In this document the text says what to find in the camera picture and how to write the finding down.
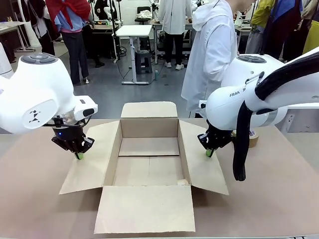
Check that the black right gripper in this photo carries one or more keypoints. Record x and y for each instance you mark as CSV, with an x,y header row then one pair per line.
x,y
219,135

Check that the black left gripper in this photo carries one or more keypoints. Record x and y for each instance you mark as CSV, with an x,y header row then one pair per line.
x,y
67,138

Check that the brown cardboard box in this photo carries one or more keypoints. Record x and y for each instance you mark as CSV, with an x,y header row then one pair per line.
x,y
147,209

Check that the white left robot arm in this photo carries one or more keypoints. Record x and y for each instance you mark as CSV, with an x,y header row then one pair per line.
x,y
37,94

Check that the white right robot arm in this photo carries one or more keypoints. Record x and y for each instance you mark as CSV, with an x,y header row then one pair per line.
x,y
224,107

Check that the brown packing tape roll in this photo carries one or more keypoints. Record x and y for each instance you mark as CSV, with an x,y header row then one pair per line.
x,y
254,140

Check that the small green bottle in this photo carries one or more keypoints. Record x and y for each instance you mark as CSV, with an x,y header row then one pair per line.
x,y
156,75

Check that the person in white jacket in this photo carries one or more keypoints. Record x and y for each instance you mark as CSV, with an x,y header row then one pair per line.
x,y
211,49

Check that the grey plastic stool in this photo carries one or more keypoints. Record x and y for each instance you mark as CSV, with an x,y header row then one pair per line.
x,y
143,62

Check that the person with red shawl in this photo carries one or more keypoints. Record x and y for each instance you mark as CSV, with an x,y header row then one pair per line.
x,y
72,37

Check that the white cylindrical appliance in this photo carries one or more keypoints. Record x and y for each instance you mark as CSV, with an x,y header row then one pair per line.
x,y
4,62

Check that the person white shirt black trousers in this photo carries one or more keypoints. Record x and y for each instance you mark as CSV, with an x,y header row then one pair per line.
x,y
174,25

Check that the person in black clothes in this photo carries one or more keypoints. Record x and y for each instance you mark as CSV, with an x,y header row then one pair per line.
x,y
45,27

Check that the white standing desk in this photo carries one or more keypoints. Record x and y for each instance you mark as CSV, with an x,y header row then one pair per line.
x,y
134,31

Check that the person in yellow top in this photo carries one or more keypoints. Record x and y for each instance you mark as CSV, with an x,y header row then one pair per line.
x,y
259,22

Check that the person in dark blue robe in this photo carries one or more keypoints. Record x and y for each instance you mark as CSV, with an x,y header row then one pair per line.
x,y
284,27

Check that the white side table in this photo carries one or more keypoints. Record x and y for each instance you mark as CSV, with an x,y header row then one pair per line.
x,y
15,25

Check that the person in yellow skirt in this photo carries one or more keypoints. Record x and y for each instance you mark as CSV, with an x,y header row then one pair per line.
x,y
311,32

